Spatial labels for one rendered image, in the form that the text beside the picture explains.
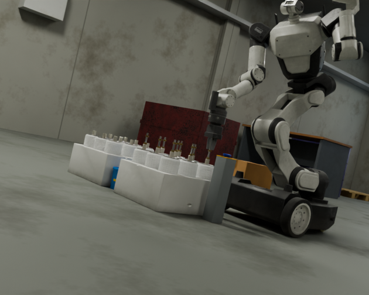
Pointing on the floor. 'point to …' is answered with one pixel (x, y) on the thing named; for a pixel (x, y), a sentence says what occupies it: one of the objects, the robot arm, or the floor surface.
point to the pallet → (359, 195)
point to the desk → (306, 155)
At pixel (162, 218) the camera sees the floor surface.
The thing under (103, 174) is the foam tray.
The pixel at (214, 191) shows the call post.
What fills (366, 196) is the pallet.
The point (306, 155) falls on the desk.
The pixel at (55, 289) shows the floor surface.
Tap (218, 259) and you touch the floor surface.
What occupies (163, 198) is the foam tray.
